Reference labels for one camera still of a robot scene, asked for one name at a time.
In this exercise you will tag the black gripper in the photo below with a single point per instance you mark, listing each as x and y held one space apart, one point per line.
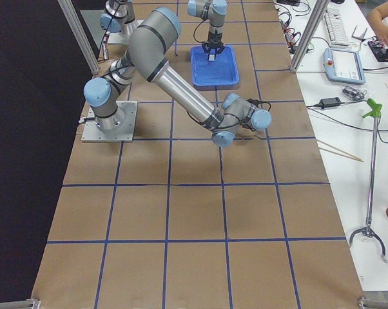
214 37

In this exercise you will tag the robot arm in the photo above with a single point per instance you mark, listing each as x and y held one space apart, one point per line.
145 54
119 18

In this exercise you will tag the blue plastic tray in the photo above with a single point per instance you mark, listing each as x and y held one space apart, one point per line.
220 72

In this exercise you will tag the person hand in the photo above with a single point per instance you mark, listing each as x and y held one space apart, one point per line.
381 32

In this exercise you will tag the white keyboard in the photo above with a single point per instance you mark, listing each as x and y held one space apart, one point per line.
335 28

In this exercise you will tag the black power brick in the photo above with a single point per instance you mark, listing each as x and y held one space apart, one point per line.
329 102

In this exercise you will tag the teach pendant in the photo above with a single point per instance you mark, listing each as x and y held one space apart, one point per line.
343 66

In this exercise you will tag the wooden chopsticks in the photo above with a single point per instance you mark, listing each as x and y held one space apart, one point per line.
337 151

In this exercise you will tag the aluminium frame post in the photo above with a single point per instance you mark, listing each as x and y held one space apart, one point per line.
308 33

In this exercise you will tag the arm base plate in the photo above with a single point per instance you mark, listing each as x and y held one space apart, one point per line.
118 128
123 37

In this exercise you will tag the green handled reacher grabber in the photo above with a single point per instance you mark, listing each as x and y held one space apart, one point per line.
367 230

